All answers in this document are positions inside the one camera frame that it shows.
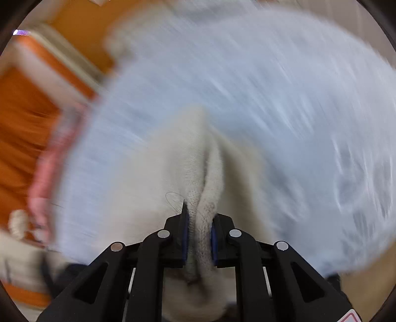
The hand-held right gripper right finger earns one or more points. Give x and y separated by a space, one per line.
213 244

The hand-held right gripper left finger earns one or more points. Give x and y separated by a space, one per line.
185 238

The beige sweater with black hearts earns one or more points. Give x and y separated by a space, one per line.
161 185

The pink blanket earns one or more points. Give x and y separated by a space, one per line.
52 173

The blue floral bed cover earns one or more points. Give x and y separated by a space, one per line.
278 93

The orange curtain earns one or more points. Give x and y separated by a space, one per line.
21 130

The white door frame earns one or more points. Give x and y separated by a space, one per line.
58 58

